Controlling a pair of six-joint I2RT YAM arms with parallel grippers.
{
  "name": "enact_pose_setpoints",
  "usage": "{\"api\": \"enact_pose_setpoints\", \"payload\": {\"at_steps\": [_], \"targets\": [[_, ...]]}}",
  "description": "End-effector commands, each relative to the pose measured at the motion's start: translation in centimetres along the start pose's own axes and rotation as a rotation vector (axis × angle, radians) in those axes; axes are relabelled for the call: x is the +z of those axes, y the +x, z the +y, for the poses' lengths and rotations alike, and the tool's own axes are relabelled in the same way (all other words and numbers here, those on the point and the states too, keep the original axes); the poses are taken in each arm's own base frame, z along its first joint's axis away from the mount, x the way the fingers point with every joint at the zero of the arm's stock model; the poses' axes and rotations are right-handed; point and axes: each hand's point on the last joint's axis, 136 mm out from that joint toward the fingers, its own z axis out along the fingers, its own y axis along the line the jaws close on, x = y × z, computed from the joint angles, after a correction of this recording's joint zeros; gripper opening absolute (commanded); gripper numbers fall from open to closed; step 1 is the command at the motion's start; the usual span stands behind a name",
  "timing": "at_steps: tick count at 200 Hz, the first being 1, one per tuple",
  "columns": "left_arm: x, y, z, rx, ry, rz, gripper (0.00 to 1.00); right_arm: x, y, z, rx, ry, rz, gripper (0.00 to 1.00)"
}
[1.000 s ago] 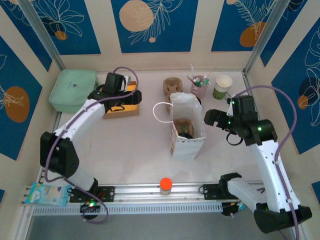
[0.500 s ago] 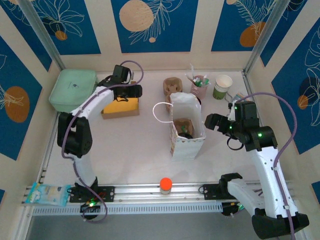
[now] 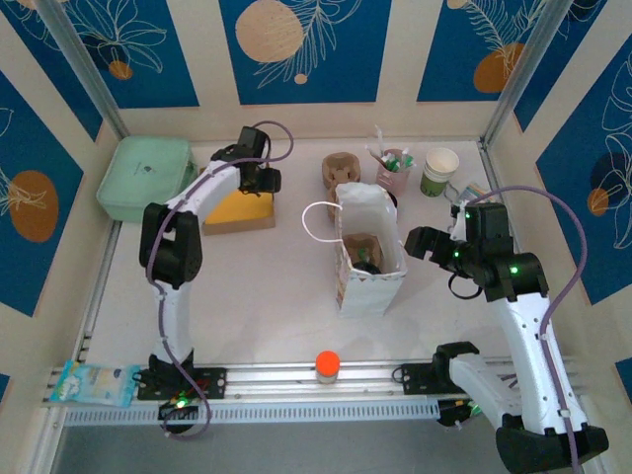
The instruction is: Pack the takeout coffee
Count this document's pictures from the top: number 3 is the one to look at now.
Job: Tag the colourful striped sachet packet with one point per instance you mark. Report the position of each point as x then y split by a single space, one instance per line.
479 192

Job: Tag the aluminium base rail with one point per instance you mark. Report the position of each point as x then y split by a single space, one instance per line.
276 377

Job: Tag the green white stick sachet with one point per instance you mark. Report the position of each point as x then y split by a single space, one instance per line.
364 254
393 162

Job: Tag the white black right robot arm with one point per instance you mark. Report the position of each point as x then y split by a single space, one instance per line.
528 345

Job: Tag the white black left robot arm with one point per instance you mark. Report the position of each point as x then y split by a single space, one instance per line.
173 321

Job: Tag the green cup with lid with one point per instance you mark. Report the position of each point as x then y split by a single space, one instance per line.
442 160

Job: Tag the white paper carry bag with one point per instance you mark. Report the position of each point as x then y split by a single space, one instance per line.
365 296

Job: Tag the orange capped small jar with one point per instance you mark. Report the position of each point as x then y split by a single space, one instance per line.
328 363

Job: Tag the brown cardboard napkin box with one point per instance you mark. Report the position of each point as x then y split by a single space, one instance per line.
237 228

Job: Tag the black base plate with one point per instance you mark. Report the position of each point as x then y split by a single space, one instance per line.
417 377
212 382

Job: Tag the black base controller board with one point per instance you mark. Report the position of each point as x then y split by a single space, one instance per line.
170 412
449 417

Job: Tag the pink holder cup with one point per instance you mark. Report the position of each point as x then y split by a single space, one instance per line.
395 181

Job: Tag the mint green zip case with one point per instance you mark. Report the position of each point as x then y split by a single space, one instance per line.
143 178

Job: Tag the white wrapped straw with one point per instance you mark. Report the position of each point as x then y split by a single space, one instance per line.
379 138

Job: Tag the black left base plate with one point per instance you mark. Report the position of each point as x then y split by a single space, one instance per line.
212 382

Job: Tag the wooden stirrer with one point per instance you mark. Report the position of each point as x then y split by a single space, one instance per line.
374 154

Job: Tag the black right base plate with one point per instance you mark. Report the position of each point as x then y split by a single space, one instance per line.
417 377

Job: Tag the blue white snack packet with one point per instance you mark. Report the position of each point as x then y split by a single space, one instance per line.
94 387

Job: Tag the aluminium frame post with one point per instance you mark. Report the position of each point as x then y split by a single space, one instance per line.
84 64
523 69

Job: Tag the black plastic cup lid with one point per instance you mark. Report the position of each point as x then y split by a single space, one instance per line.
393 198
366 269

